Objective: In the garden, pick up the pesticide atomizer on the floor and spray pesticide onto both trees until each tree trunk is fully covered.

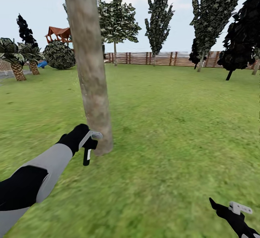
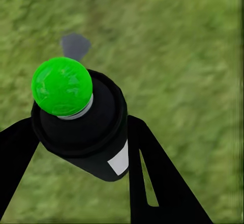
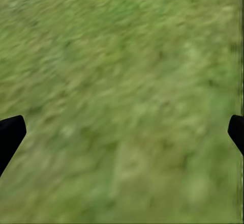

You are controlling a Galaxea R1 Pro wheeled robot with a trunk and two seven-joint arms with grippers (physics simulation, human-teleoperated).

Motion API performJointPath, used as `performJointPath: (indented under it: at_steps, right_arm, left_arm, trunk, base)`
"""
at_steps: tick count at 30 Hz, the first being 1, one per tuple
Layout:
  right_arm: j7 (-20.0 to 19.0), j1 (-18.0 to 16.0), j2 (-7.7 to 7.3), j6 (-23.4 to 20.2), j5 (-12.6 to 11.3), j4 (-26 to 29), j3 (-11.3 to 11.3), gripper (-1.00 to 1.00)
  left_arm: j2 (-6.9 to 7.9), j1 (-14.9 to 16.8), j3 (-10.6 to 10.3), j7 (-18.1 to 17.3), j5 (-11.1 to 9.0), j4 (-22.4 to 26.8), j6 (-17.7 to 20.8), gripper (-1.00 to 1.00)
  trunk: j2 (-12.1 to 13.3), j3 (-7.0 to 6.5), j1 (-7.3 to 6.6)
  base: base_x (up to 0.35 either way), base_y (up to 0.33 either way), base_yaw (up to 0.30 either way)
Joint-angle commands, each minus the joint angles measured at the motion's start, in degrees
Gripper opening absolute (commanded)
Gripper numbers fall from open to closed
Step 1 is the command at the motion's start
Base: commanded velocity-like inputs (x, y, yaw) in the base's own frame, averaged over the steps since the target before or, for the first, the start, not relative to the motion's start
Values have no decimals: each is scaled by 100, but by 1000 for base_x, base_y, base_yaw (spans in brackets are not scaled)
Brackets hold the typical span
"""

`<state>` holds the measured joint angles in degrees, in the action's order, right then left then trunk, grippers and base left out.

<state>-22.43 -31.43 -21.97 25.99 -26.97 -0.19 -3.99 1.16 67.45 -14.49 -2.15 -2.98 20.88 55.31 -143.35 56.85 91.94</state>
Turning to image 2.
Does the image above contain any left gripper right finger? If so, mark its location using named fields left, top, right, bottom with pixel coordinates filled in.
left=127, top=115, right=214, bottom=224

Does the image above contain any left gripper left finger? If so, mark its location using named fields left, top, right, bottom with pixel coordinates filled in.
left=0, top=117, right=40, bottom=221

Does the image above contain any pesticide atomizer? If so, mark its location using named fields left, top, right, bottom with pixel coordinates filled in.
left=31, top=32, right=129, bottom=182

